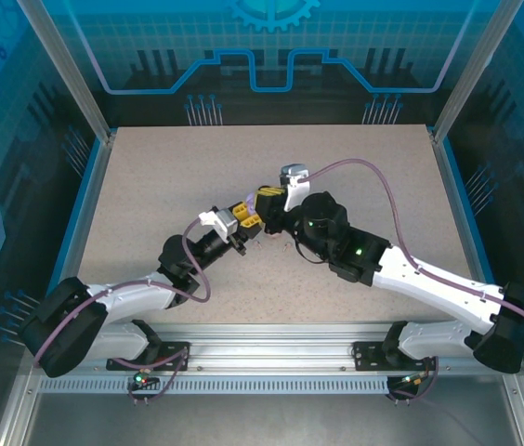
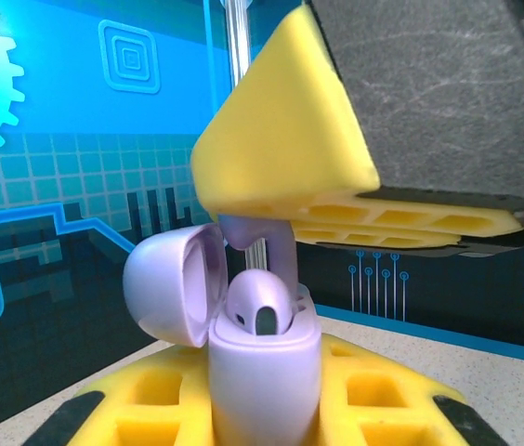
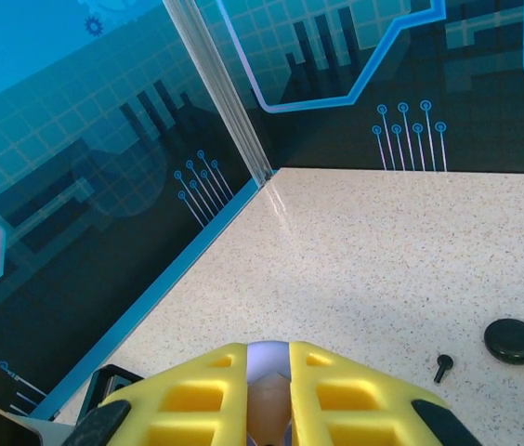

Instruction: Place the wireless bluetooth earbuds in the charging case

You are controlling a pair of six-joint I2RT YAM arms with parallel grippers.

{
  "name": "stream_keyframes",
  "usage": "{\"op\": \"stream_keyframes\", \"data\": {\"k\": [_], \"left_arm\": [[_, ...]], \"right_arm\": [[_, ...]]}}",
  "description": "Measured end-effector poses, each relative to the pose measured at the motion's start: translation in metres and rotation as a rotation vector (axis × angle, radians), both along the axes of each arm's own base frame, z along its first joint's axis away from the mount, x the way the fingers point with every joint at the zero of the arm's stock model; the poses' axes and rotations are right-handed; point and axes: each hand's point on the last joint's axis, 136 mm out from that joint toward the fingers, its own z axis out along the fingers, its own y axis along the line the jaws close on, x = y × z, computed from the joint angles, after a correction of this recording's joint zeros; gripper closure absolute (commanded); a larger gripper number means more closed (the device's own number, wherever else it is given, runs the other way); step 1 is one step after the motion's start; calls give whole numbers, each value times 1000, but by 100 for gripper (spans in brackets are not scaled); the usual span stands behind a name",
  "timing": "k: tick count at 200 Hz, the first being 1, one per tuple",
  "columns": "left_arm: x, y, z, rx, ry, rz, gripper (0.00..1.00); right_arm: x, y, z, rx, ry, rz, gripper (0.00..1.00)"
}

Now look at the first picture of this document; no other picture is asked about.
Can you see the aluminium mounting rail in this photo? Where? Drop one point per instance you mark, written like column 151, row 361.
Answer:
column 266, row 344

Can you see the aluminium table side rail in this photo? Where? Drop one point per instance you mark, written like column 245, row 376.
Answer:
column 451, row 186
column 93, row 186

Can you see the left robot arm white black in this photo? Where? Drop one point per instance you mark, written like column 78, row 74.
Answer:
column 132, row 297

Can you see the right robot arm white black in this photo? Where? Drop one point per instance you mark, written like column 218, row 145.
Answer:
column 434, row 292

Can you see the aluminium frame post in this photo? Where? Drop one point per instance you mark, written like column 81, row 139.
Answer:
column 70, row 69
column 475, row 69

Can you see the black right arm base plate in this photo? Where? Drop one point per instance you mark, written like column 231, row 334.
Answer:
column 364, row 358

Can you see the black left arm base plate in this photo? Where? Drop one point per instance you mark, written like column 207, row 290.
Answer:
column 169, row 346

